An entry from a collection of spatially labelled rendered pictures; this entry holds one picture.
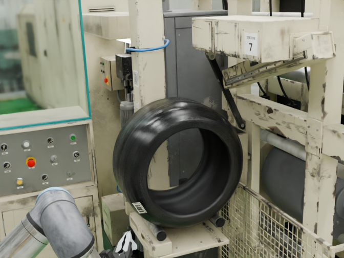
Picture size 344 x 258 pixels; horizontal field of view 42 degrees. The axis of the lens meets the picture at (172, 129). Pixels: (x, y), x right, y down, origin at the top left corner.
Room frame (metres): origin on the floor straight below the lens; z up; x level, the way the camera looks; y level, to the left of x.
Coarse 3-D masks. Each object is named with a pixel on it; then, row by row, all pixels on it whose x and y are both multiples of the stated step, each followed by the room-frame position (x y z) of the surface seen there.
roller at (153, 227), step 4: (144, 220) 1.85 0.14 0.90; (148, 224) 1.80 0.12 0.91; (152, 224) 1.77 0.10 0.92; (152, 228) 1.75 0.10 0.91; (156, 228) 1.73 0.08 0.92; (160, 228) 1.73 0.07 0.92; (156, 232) 1.71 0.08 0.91; (160, 232) 1.70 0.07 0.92; (164, 232) 1.70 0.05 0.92; (156, 236) 1.70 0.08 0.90; (160, 236) 1.69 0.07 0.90; (164, 236) 1.70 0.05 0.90; (160, 240) 1.69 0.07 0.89
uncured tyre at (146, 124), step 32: (128, 128) 1.81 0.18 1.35; (160, 128) 1.70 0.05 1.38; (224, 128) 1.80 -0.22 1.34; (128, 160) 1.68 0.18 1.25; (224, 160) 2.01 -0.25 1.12; (128, 192) 1.68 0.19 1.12; (160, 192) 1.98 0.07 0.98; (192, 192) 2.02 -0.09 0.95; (224, 192) 1.79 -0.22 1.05; (160, 224) 1.72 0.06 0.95; (192, 224) 1.75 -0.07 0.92
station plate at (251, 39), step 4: (248, 36) 1.65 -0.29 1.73; (252, 36) 1.63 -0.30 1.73; (256, 36) 1.60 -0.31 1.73; (248, 40) 1.65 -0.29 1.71; (252, 40) 1.63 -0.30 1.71; (256, 40) 1.60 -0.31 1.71; (244, 44) 1.68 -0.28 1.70; (248, 44) 1.65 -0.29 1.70; (252, 44) 1.63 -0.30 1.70; (256, 44) 1.60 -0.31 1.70; (244, 48) 1.68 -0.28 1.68; (248, 48) 1.65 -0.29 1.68; (252, 48) 1.63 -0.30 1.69; (256, 48) 1.60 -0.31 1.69; (244, 52) 1.68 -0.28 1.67; (248, 52) 1.65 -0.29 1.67; (252, 52) 1.63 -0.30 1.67; (256, 52) 1.60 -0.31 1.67
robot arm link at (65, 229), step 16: (48, 208) 1.19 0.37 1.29; (64, 208) 1.18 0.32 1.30; (48, 224) 1.15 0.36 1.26; (64, 224) 1.14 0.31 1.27; (80, 224) 1.16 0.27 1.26; (48, 240) 1.14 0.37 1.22; (64, 240) 1.11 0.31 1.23; (80, 240) 1.12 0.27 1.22; (64, 256) 1.11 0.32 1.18; (80, 256) 1.11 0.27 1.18; (96, 256) 1.16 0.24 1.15
